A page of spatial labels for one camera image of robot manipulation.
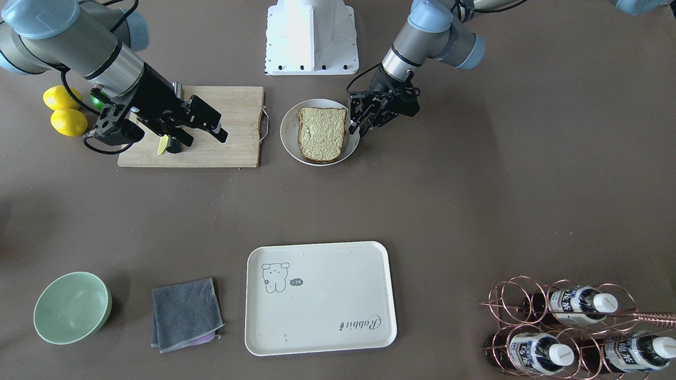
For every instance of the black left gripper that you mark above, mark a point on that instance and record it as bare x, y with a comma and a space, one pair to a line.
381, 83

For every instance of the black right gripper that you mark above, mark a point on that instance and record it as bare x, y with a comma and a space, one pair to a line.
153, 91

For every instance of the bread slice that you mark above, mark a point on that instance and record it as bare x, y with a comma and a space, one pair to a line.
321, 133

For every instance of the white round plate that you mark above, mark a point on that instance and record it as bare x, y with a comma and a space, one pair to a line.
290, 127

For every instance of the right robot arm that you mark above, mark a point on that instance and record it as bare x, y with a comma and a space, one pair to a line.
101, 45

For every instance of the cream rectangular tray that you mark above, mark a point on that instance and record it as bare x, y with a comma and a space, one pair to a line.
319, 297

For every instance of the green lime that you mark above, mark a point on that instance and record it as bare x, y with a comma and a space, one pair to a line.
96, 100

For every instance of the yellow lemon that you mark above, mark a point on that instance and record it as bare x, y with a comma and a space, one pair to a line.
68, 122
57, 98

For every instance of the grey folded cloth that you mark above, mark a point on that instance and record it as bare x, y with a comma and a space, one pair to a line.
185, 315

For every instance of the green bowl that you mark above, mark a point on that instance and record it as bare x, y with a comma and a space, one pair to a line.
71, 308

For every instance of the dark drink bottle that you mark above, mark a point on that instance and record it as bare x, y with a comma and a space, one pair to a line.
572, 307

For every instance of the drink bottle white cap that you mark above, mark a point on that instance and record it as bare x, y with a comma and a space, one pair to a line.
528, 353

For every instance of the yellow handled knife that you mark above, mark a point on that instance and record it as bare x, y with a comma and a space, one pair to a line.
165, 143

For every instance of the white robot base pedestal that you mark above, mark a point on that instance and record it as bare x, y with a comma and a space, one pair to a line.
311, 38

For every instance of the copper wire bottle rack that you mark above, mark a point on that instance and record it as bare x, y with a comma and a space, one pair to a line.
505, 299

